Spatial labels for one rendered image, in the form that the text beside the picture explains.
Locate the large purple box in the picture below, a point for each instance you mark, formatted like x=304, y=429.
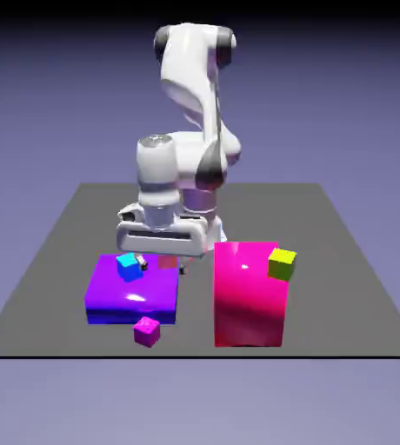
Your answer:
x=130, y=299

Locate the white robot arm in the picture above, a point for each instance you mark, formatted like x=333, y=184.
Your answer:
x=186, y=69

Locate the small red cube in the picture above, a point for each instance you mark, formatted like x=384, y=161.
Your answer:
x=167, y=262

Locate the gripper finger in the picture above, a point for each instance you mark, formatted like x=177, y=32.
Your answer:
x=142, y=263
x=182, y=268

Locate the large pink box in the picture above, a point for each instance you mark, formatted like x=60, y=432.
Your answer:
x=247, y=299

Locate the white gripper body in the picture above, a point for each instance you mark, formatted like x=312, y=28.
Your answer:
x=161, y=245

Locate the small magenta cube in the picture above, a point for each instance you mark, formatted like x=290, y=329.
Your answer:
x=146, y=332

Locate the small yellow-green cube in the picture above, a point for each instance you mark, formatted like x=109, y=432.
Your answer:
x=281, y=265

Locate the small cyan cube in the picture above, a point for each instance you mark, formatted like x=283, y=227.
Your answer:
x=129, y=267

